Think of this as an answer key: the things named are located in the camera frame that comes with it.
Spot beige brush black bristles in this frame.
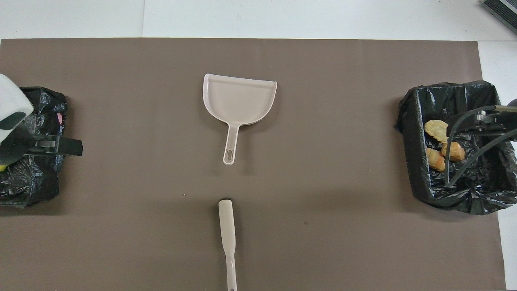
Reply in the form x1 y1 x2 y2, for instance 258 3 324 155
218 199 238 291

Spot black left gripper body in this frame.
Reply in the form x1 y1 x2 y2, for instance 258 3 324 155
0 123 32 165

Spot round brown bread bun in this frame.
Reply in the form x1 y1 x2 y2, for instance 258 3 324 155
441 141 465 162

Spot pale pastry piece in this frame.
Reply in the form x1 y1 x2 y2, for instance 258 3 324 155
424 120 450 143

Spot grey ribbed device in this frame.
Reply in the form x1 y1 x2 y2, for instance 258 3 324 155
482 0 517 34

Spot open bin with black bag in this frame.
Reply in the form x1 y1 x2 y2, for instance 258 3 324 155
395 80 517 215

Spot beige plastic dustpan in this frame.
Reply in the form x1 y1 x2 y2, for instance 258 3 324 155
203 74 278 166

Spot bin wrapped in black bag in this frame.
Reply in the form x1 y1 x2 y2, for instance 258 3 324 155
0 86 68 208

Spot brown table mat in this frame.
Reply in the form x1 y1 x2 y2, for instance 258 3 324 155
0 38 507 291

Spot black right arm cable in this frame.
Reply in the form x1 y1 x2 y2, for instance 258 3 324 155
444 104 517 189

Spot small golden croissant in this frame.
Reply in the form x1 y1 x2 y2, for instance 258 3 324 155
426 148 446 172

